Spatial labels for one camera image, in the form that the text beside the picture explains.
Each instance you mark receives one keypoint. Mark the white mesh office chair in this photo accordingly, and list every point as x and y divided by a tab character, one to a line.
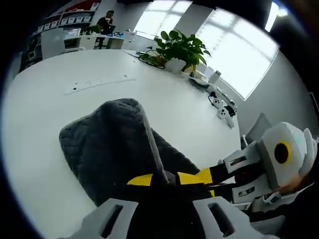
52	43

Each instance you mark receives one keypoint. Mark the dark grey towel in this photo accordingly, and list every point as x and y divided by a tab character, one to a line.
112	149

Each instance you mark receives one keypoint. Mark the shelf with white storage bins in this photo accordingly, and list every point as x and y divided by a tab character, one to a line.
67	17

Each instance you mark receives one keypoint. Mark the bright window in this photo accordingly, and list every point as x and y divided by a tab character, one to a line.
236	52
162	17

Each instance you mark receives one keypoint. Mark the large potted green plant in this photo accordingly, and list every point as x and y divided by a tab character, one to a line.
179	47

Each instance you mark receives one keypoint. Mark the potted plant on desk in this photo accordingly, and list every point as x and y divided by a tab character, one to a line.
93	29

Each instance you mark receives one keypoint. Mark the grey chair back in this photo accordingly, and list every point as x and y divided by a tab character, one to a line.
259	129

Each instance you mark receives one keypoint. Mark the white game controller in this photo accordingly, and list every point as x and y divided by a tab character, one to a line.
216	101
225	115

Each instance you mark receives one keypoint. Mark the white office desk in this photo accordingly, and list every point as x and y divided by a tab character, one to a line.
94	41

